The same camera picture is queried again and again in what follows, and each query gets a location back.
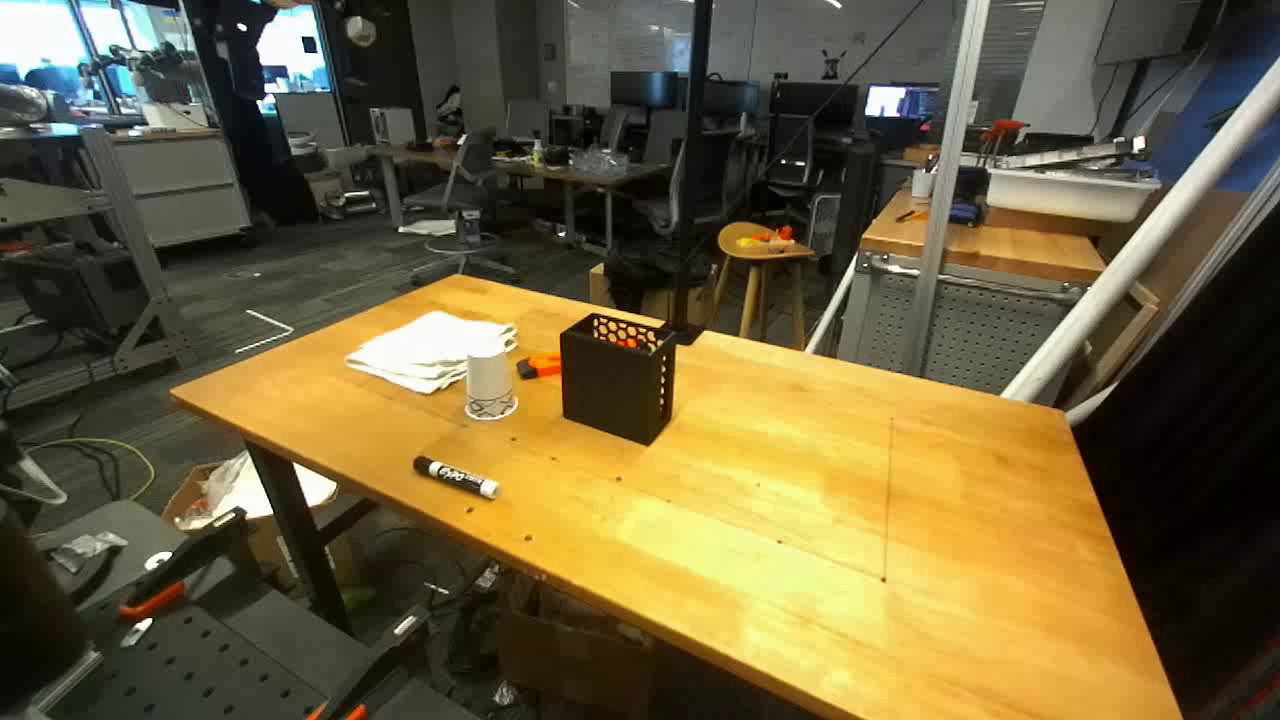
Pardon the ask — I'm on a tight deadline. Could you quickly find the black stand pole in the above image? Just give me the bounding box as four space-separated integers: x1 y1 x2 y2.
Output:
656 0 718 346

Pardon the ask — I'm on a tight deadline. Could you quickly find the white paper cup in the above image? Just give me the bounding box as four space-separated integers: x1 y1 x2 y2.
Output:
458 346 522 426

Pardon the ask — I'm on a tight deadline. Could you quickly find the lit computer monitor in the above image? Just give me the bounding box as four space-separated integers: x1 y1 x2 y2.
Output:
858 79 949 129

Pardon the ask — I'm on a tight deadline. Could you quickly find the white drawer cabinet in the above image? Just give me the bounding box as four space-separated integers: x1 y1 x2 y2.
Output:
111 129 255 253

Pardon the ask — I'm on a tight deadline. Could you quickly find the red handled hand tool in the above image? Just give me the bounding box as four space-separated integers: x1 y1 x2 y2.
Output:
111 504 253 628

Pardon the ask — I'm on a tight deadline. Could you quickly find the round wooden stool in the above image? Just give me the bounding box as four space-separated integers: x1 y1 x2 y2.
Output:
708 216 820 353

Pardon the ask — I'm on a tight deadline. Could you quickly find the white slanted frame pole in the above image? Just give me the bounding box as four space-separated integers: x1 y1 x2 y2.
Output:
998 54 1280 407

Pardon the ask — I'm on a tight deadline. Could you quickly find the black marker with white label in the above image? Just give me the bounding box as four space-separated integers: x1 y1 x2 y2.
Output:
406 450 502 504

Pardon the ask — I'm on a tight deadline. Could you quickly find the black perforated board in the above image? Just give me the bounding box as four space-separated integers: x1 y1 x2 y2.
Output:
46 595 382 720

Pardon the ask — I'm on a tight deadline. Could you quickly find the white upright frame pole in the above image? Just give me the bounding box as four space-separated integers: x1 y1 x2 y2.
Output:
907 0 998 378

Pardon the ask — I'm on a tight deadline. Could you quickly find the white shallow tray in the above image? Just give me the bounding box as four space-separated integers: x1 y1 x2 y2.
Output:
979 154 1166 229

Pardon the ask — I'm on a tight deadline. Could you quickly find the grey metal shelf rack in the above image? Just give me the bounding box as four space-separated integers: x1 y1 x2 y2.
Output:
0 118 187 412

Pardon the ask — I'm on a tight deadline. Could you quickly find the black perforated basket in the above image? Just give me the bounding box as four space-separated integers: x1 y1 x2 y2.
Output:
556 312 680 448

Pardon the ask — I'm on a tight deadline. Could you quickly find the white plastic bag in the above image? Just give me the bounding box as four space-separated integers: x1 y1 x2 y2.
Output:
158 448 340 538

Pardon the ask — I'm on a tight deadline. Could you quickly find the cluttered office desk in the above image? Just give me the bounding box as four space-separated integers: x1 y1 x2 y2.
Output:
377 137 673 258

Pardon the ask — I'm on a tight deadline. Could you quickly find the wooden top workbench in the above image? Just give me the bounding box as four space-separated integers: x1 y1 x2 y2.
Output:
834 184 1110 401

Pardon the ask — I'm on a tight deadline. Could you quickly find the white towel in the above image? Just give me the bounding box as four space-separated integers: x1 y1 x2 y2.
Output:
342 308 521 401

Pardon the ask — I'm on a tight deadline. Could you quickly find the yellow floor cable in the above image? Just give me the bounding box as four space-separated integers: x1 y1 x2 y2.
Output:
46 430 162 508

